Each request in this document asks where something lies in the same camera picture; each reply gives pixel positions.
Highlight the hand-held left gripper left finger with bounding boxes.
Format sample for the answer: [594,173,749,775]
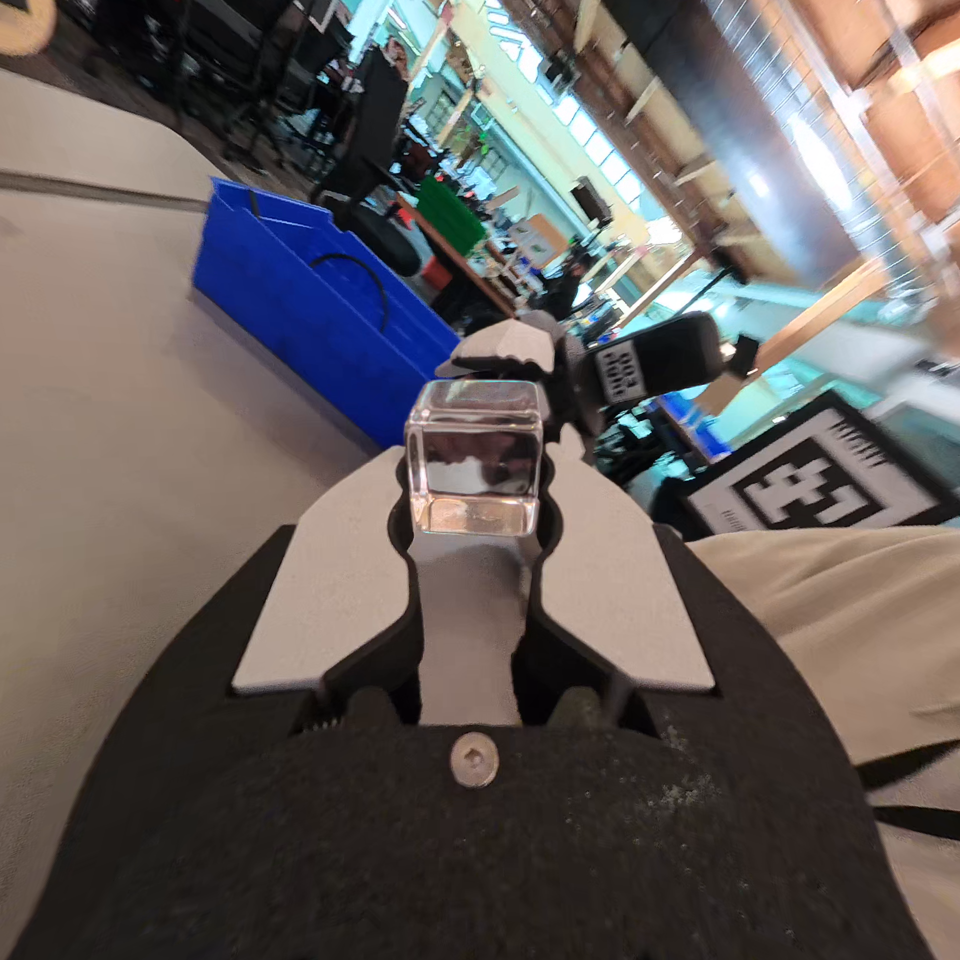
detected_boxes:
[231,446,423,697]

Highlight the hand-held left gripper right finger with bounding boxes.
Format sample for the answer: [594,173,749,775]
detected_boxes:
[516,431,718,693]

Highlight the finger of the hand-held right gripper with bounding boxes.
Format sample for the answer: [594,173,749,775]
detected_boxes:
[452,318,565,378]
[435,357,526,384]

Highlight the clear acrylic cube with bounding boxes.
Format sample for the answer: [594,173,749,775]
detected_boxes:
[403,378,546,538]

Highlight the grey desk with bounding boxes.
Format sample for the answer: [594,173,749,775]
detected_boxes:
[0,67,543,960]

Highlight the green crate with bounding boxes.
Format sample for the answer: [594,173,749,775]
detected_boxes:
[414,176,489,258]

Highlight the blue plastic bin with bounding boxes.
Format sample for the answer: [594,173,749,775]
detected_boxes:
[191,176,463,451]

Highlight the black and white marker board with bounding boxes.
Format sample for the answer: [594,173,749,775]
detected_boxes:
[651,390,960,538]

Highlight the person's beige trousers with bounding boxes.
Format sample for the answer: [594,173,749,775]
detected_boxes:
[686,525,960,960]

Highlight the black office chair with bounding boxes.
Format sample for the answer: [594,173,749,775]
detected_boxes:
[309,43,426,280]

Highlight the black cable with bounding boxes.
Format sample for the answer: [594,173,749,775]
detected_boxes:
[307,252,392,336]

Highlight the black strap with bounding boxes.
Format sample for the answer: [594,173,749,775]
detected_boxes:
[855,738,960,843]

